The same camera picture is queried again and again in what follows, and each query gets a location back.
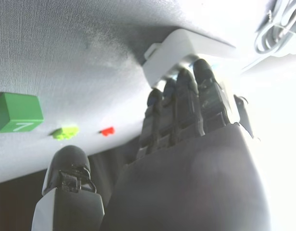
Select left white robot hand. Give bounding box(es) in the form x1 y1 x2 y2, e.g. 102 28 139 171
32 58 271 231

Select white power strip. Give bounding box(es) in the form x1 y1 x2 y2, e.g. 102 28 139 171
142 28 236 89

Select white charger adapter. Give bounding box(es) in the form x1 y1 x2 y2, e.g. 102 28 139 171
222 80 241 121

